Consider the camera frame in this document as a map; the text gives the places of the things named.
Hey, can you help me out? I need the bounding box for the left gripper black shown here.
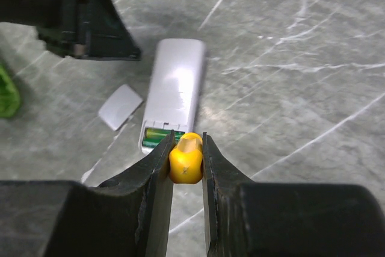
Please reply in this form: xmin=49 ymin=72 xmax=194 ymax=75
xmin=1 ymin=0 xmax=141 ymax=60

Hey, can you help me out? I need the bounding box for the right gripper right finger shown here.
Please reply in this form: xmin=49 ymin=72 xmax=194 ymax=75
xmin=202 ymin=134 xmax=384 ymax=256

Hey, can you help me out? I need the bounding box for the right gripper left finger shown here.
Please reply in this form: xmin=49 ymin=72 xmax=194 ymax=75
xmin=1 ymin=133 xmax=175 ymax=256

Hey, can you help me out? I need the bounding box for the grey battery cover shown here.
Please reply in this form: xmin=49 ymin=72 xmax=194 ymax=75
xmin=98 ymin=84 xmax=143 ymax=131

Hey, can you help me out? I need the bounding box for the yellow handled screwdriver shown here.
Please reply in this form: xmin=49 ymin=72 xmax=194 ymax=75
xmin=168 ymin=132 xmax=203 ymax=184

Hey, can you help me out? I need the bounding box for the white remote control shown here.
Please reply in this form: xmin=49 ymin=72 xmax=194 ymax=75
xmin=138 ymin=39 xmax=206 ymax=155

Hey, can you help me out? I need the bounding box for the green battery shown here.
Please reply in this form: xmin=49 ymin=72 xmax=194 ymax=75
xmin=144 ymin=128 xmax=171 ymax=139
xmin=141 ymin=138 xmax=162 ymax=149

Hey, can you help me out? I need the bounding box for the loose green cabbage leaf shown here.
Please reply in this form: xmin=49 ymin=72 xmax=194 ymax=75
xmin=0 ymin=63 xmax=21 ymax=118

